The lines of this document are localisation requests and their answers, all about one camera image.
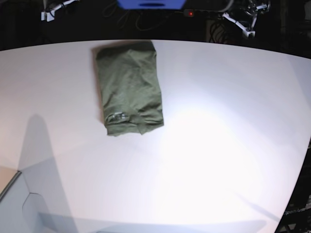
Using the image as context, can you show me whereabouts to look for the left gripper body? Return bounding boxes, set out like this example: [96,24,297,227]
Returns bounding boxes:
[222,0,271,33]

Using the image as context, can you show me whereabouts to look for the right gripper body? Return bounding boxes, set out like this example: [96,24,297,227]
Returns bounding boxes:
[45,0,79,12]

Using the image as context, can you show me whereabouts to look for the green t-shirt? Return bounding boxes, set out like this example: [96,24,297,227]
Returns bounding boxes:
[94,40,164,136]

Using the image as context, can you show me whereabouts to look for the black power strip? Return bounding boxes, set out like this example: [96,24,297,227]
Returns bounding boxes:
[183,9,226,19]

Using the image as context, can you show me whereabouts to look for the blue box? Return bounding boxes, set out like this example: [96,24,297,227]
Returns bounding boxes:
[117,0,186,10]

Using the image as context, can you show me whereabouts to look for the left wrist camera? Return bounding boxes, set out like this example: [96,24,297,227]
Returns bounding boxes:
[242,30,256,39]

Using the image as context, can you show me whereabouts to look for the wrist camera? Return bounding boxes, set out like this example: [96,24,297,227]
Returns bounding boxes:
[242,30,256,39]
[41,10,55,22]

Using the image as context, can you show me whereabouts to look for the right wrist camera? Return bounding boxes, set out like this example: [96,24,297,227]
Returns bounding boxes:
[41,10,55,22]

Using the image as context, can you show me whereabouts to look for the grey floor cables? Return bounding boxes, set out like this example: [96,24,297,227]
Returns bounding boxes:
[102,2,173,32]

